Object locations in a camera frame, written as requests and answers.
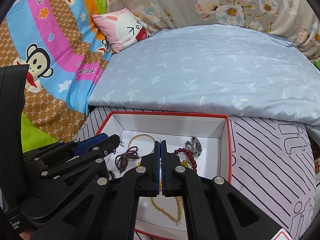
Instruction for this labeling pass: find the thin gold bangle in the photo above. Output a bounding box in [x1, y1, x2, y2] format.
[127, 134, 155, 156]

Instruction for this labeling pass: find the silver earring left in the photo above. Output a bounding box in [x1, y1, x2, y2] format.
[113, 136, 125, 154]

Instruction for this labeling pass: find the red bead bracelet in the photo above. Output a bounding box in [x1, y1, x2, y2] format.
[173, 147, 198, 173]

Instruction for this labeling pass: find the red white jewelry box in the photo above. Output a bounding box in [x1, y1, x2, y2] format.
[96, 111, 232, 239]

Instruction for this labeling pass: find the pink bunny cushion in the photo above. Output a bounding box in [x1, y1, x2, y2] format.
[92, 8, 149, 53]

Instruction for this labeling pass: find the dark purple bead bracelet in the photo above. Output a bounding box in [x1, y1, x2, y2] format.
[114, 145, 142, 174]

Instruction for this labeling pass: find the gold chain necklace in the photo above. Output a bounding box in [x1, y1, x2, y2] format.
[150, 195, 185, 227]

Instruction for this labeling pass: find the lilac striped bed sheet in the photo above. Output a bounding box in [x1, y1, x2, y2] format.
[76, 107, 317, 239]

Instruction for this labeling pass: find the light blue pillow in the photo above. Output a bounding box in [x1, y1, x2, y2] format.
[88, 25, 319, 126]

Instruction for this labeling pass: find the silver wristwatch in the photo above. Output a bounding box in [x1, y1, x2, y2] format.
[185, 137, 202, 157]

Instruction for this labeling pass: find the colourful monkey cartoon quilt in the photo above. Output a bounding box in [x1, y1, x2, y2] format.
[1, 0, 112, 152]

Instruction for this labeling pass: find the green object at bedside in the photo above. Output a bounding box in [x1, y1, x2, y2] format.
[313, 61, 320, 71]

